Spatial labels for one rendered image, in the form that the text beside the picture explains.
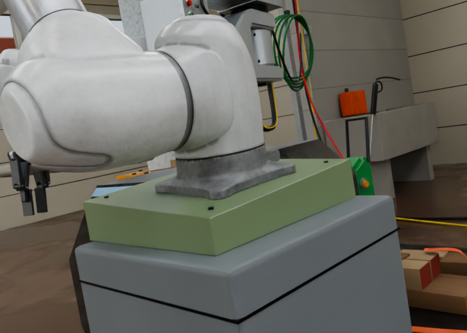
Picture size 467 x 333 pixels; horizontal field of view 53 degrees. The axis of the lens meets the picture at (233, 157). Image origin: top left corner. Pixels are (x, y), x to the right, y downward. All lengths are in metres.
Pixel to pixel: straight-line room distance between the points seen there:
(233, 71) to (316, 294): 0.34
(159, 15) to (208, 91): 1.37
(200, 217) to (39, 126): 0.22
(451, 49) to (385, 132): 2.28
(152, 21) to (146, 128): 1.46
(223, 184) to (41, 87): 0.29
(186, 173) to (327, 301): 0.29
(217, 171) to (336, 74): 4.63
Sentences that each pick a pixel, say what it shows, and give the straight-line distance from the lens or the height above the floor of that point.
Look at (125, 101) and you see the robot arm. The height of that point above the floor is 1.01.
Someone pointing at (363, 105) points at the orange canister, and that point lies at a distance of 5.30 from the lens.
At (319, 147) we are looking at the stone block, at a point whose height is 0.79.
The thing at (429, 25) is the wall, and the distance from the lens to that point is 6.83.
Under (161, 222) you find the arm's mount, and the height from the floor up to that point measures 0.84.
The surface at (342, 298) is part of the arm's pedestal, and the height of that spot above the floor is 0.69.
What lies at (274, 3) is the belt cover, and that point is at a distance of 2.68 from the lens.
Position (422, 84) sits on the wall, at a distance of 6.85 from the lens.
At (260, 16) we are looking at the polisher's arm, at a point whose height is 1.50.
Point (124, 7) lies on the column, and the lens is 2.90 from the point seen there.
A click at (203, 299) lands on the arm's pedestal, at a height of 0.76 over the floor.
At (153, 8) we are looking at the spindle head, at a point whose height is 1.49.
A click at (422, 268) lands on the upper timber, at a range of 2.33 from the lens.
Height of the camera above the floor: 0.96
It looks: 4 degrees down
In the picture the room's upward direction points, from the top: 10 degrees counter-clockwise
